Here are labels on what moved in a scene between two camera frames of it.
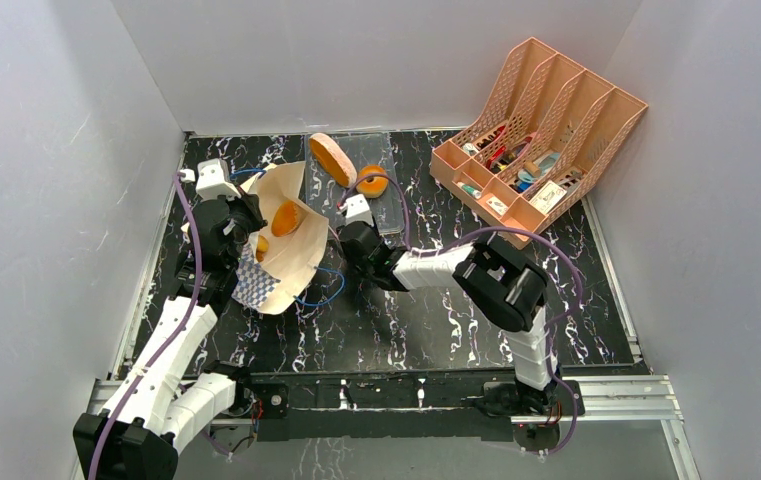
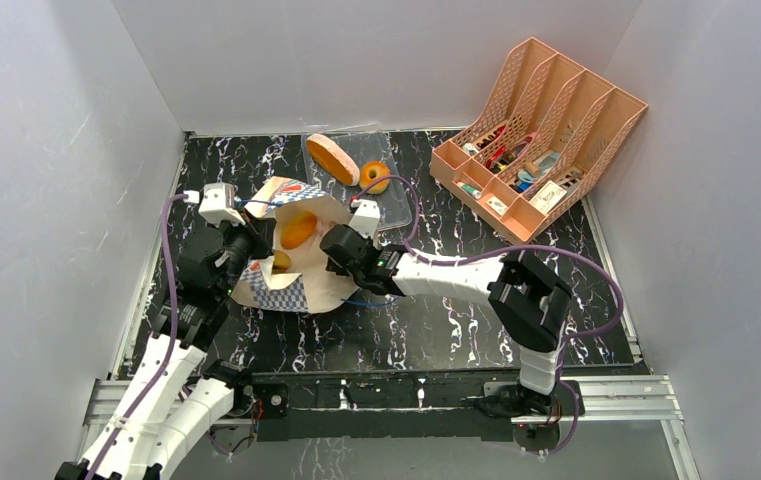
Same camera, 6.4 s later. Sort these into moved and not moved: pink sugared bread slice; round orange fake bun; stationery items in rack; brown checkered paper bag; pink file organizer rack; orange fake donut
Moved: round orange fake bun; brown checkered paper bag
Not moved: stationery items in rack; orange fake donut; pink file organizer rack; pink sugared bread slice
